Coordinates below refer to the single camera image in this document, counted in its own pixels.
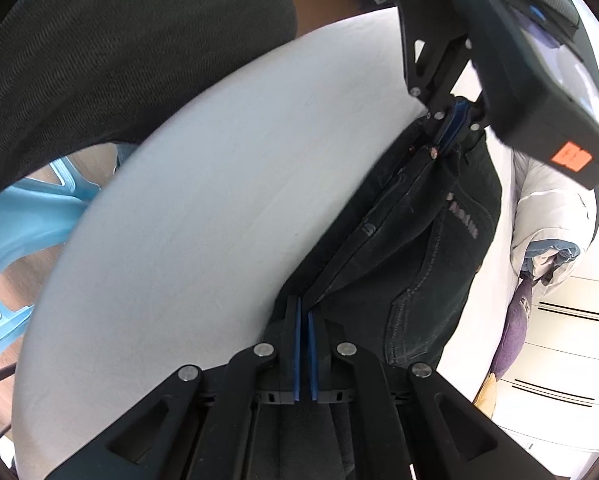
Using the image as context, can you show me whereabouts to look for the white drawer cabinet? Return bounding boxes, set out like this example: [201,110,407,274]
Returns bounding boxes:
[494,275,599,477]

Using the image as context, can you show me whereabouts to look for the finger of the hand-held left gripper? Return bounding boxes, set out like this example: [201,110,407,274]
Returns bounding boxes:
[454,99,489,148]
[397,0,474,155]

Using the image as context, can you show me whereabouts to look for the purple cushion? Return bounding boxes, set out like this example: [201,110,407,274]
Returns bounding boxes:
[492,275,535,386]

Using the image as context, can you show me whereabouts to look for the tan cloth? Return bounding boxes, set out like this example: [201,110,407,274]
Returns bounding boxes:
[473,372,501,417]

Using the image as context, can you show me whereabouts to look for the light blue plastic stool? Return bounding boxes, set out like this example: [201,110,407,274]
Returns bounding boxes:
[0,142,141,368]

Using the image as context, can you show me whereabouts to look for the person's dark grey clothing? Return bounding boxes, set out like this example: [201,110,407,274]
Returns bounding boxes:
[0,0,299,206]

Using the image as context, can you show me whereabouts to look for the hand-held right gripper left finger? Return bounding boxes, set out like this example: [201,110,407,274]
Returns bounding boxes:
[44,296,303,480]

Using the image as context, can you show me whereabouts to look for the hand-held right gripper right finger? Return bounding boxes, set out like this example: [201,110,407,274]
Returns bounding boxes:
[307,310,550,480]

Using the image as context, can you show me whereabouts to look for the black denim pants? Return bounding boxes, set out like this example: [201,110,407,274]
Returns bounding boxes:
[260,95,503,480]

